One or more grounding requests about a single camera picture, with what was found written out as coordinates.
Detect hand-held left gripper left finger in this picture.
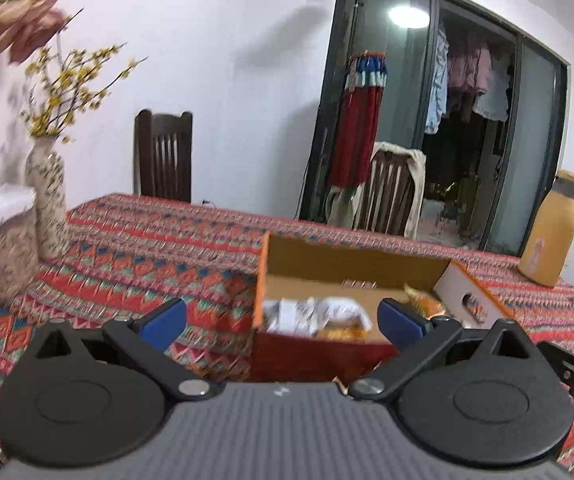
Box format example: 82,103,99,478
22,297,224,404

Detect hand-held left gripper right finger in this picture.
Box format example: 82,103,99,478
348,298,542,404

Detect yellow orange snack packet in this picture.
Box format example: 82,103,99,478
404,284,451,319

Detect white brown-striped snack packet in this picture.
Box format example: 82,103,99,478
317,297,373,334

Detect orange cardboard box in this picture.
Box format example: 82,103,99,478
250,231,516,384

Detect white black snack packet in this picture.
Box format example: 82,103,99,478
262,298,319,335

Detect beige thermos jug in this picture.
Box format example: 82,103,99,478
518,169,574,289

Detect wooden chair with slats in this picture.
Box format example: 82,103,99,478
357,152,415,236

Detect dark wooden chair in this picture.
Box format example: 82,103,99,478
134,108,194,205

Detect wooden chair with cloth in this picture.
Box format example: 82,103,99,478
326,141,427,239

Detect white patterned vase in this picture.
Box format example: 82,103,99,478
25,136,70,261

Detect dark framed sliding glass door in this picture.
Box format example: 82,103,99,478
299,0,571,259

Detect light blue hanging garment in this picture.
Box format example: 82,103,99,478
424,22,451,135

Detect white hanging garment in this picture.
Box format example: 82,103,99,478
472,50,513,122

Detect yellow flower sprigs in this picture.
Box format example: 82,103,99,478
21,44,149,144

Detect pink hanging garment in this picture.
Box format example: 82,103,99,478
447,40,493,97

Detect pink dried flower bouquet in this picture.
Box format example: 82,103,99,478
0,0,112,79

